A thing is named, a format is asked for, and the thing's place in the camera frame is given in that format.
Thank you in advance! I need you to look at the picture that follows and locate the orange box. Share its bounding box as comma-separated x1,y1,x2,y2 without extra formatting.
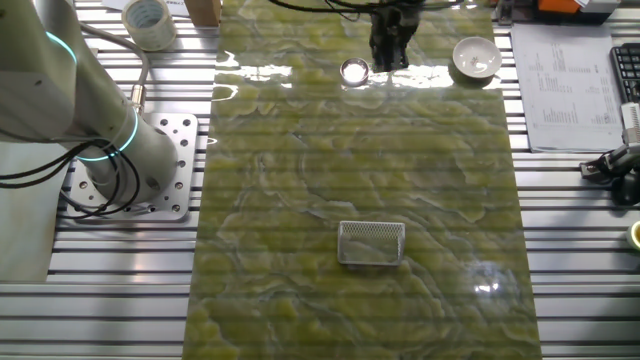
537,0,581,15

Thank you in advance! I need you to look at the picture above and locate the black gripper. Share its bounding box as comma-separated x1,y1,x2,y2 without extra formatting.
368,3,420,72

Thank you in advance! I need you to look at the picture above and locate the green marble pattern mat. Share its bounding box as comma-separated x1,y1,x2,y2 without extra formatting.
182,0,544,360

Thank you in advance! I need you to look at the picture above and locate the small shiny steel dish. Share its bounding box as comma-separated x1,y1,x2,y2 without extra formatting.
339,57,371,87

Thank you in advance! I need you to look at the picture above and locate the black camera stand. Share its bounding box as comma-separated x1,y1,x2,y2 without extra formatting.
610,169,640,207

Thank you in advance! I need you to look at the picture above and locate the light grey box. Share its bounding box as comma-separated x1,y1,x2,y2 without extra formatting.
579,0,621,14

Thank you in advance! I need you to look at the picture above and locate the printed table paper sheet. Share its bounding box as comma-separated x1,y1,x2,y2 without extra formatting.
509,22,626,154

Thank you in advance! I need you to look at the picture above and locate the grey hose with metal connector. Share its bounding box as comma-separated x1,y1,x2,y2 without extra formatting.
77,22,151,116

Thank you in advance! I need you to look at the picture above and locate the small cardboard box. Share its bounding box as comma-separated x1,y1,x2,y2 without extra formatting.
183,0,223,28

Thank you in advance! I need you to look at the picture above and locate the white wire mesh goal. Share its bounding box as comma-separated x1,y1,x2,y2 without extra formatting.
336,220,407,267

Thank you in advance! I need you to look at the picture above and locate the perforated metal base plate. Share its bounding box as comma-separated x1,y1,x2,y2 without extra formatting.
64,112,200,223

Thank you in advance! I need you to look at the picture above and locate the clear packing tape roll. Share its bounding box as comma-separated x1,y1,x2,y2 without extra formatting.
121,0,178,52

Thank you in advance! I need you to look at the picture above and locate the white ceramic plate with flower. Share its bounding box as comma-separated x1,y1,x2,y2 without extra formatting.
451,35,503,80

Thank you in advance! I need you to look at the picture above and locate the black computer keyboard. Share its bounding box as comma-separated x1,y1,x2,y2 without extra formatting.
609,43,640,104

